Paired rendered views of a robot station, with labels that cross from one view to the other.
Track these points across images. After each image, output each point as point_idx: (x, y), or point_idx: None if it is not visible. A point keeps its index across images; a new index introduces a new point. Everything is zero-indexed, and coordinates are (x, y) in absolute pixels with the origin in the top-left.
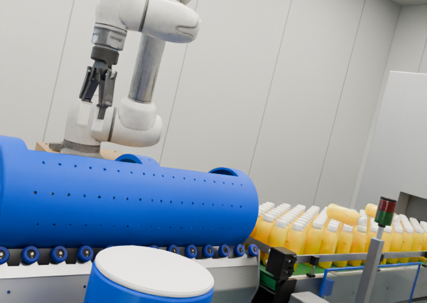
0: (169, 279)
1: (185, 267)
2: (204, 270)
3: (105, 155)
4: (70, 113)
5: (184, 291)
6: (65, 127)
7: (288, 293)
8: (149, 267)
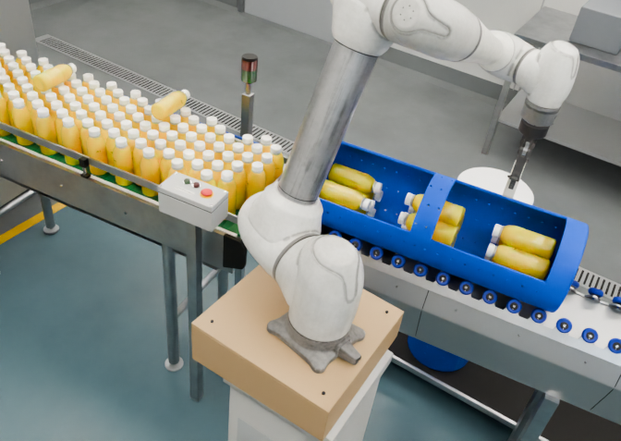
0: (502, 179)
1: (474, 179)
2: (466, 173)
3: (265, 315)
4: (359, 297)
5: (506, 172)
6: (347, 324)
7: None
8: (501, 189)
